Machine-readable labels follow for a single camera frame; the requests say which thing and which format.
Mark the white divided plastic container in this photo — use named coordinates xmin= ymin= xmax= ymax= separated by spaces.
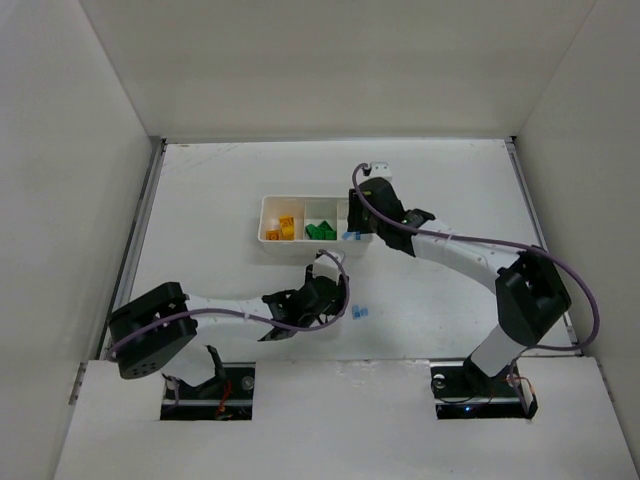
xmin=258 ymin=195 xmax=373 ymax=257

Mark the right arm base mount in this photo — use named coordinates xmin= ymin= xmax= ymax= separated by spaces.
xmin=430 ymin=362 xmax=539 ymax=421

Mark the small green lego brick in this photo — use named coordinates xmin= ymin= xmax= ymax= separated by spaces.
xmin=305 ymin=220 xmax=337 ymax=241

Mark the aluminium rail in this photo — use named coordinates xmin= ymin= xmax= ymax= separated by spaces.
xmin=504 ymin=137 xmax=583 ymax=357
xmin=68 ymin=136 xmax=167 ymax=406

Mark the left aluminium rail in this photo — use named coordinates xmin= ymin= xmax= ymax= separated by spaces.
xmin=68 ymin=136 xmax=167 ymax=406

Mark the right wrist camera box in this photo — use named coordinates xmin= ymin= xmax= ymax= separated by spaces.
xmin=363 ymin=162 xmax=392 ymax=182

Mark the yellow striped lego body brick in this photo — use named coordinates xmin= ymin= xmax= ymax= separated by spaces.
xmin=279 ymin=216 xmax=295 ymax=240

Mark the right aluminium rail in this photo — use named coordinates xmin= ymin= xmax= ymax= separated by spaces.
xmin=504 ymin=137 xmax=583 ymax=357

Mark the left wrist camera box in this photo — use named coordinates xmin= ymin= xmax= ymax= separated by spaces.
xmin=312 ymin=250 xmax=345 ymax=283

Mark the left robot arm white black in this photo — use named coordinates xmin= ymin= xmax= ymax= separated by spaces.
xmin=107 ymin=257 xmax=350 ymax=386

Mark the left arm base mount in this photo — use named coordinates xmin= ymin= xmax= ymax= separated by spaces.
xmin=160 ymin=346 xmax=256 ymax=422

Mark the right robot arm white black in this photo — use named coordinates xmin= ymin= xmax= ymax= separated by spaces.
xmin=347 ymin=177 xmax=571 ymax=390

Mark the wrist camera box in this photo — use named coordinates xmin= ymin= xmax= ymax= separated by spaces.
xmin=312 ymin=250 xmax=345 ymax=283
xmin=363 ymin=162 xmax=392 ymax=182

